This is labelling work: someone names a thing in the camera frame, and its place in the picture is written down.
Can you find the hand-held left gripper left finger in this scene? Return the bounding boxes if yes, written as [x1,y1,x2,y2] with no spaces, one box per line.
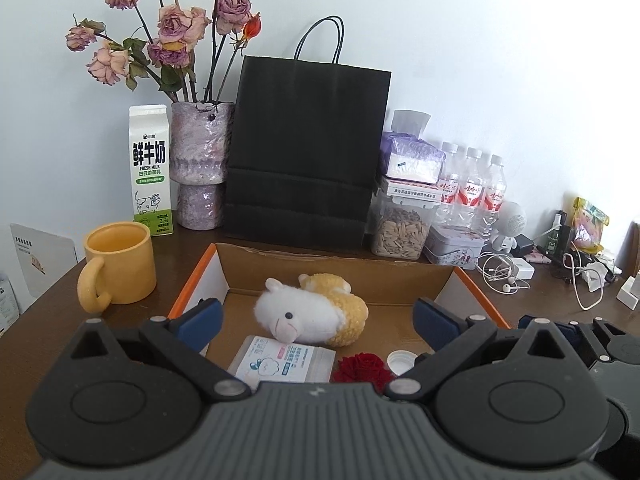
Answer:
[71,298,251,402]

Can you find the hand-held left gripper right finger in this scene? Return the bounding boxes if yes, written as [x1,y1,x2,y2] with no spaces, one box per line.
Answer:
[384,297,566,403]

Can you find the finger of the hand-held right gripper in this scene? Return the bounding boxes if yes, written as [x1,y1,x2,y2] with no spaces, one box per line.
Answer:
[517,314,583,351]
[575,316,640,365]

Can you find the white bottle cap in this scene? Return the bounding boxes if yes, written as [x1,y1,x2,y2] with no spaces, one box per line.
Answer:
[387,350,418,376]

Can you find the red rose ornament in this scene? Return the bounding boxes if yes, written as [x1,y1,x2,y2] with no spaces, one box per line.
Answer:
[332,352,393,393]

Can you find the yellow white plush sheep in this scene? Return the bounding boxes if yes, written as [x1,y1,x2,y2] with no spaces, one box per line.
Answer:
[255,273,369,348]

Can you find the red cardboard box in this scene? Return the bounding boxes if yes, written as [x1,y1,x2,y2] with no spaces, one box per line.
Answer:
[167,242,511,391]

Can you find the white charging dock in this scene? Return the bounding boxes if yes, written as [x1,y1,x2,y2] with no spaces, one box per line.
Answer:
[616,275,640,311]

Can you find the printed tin box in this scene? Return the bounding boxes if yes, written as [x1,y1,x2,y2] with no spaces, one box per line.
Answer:
[424,222,486,267]

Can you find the white flat charger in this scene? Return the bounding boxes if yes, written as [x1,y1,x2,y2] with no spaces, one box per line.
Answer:
[502,256,536,281]

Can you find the yellow ceramic mug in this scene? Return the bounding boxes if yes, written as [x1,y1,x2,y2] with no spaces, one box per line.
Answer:
[76,221,157,313]

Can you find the small green spray bottle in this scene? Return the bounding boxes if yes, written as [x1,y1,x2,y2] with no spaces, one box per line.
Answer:
[545,210,568,256]

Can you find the clear container of seeds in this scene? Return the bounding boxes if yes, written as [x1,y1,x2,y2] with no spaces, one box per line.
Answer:
[370,192,436,261]

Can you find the yellow snack packet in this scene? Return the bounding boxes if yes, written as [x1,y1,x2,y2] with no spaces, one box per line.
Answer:
[570,196,611,253]

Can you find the white robot figure speaker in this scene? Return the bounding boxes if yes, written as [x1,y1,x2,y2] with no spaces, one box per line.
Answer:
[491,201,527,253]

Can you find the flat white box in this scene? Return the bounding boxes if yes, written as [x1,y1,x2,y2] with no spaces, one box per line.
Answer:
[378,176,443,204]

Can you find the purple tissue pack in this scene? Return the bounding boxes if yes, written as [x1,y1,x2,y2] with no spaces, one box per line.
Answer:
[378,109,447,185]

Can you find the white sign board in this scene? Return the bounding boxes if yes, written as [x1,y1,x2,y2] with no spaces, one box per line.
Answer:
[9,223,80,301]

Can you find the white green milk carton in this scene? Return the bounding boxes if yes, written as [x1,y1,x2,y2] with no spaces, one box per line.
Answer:
[129,104,175,237]

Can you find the purple textured vase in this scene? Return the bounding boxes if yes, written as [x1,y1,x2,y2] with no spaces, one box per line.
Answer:
[169,101,236,231]

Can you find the blue booklets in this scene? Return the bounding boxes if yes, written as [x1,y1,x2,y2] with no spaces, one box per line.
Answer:
[0,272,21,336]

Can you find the black paper bag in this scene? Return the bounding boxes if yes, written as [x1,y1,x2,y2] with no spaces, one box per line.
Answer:
[223,16,392,251]

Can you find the dried pink rose bouquet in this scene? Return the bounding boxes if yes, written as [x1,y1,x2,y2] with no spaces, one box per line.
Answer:
[65,0,263,103]

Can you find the white cable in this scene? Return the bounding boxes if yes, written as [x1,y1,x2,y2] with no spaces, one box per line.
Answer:
[562,252,608,311]

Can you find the white wired earphones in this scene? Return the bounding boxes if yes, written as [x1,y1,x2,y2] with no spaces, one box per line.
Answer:
[477,252,531,295]

